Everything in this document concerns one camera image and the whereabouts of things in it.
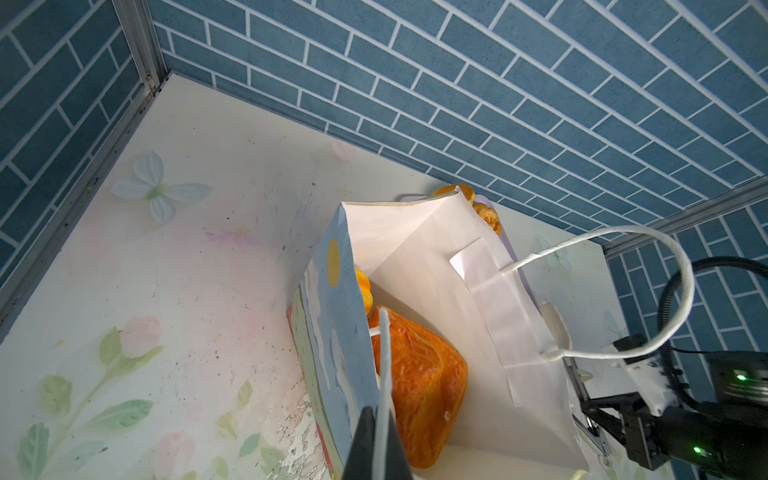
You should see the aluminium left corner post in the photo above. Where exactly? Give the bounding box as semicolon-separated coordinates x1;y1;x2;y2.
1;0;168;334

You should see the pale puff pastry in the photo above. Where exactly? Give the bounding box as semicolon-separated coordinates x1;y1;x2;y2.
473;203;502;236

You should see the green floral paper bag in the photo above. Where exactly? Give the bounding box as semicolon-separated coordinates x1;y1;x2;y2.
286;185;697;480

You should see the orange egg tart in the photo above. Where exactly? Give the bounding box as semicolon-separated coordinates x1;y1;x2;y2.
355;268;374;316

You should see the yellow tart shell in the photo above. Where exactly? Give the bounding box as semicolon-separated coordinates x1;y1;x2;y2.
433;184;477;204

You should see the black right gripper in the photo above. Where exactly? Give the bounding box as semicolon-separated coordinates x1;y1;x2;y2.
581;350;767;479

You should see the lilac plastic tray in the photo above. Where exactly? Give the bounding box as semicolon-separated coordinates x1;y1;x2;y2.
397;193;529;288

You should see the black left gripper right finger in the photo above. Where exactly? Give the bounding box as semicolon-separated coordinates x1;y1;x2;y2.
383;409;414;480

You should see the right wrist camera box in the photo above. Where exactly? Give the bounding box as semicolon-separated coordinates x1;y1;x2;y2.
612;352;681;417

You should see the aluminium corner post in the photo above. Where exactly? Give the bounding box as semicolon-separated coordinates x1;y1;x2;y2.
603;176;767;259
1;0;168;334

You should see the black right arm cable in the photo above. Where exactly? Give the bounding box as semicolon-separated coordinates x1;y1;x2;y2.
656;256;768;415

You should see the brown croissant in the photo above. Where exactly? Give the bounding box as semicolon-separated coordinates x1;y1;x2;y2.
368;306;469;469

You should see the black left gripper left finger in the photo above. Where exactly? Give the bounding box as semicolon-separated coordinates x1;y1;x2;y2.
342;406;375;480

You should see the aluminium right corner post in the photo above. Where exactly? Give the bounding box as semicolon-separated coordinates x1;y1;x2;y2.
603;176;767;259

